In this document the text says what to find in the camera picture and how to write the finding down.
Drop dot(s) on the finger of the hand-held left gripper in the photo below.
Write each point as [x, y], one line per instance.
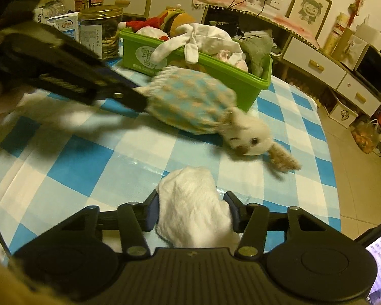
[82, 54]
[127, 100]

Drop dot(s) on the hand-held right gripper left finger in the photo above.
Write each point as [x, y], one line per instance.
[152, 211]

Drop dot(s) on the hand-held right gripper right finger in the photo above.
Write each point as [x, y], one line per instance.
[234, 211]

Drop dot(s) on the white soft cloth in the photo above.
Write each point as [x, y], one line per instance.
[193, 206]

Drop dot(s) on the rabbit plush doll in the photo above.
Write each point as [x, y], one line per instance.
[190, 101]

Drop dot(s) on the red santa hat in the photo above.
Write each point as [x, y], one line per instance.
[146, 23]

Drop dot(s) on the burger plush toy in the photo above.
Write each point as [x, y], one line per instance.
[177, 19]

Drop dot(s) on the white tights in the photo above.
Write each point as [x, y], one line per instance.
[209, 38]

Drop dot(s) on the pink fluffy plush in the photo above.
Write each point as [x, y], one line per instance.
[231, 58]

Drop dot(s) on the green plastic bin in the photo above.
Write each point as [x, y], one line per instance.
[257, 89]

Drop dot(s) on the grey plush toy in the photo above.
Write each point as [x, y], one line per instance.
[257, 57]

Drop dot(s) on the person's left hand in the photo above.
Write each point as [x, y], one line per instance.
[0, 104]

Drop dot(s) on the glass jar gold lid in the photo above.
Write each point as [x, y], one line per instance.
[98, 31]

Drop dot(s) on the white blue milk carton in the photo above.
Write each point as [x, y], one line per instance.
[66, 27]

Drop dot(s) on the drink can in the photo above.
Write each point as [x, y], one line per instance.
[89, 3]

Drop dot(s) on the white cabinet drawer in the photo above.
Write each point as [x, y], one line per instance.
[314, 60]
[171, 4]
[358, 93]
[123, 1]

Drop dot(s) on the blue white checked cloth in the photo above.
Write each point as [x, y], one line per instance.
[273, 133]

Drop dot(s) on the egg tray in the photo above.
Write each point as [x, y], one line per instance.
[303, 87]

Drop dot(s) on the white cut-out storage box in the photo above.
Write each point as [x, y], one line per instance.
[341, 111]

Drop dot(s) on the bag of oranges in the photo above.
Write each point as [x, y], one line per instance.
[366, 136]

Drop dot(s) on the black microwave oven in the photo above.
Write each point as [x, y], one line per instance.
[376, 70]

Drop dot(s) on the paper rolls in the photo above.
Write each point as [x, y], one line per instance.
[336, 35]

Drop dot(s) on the framed cartoon drawing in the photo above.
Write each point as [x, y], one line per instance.
[308, 6]

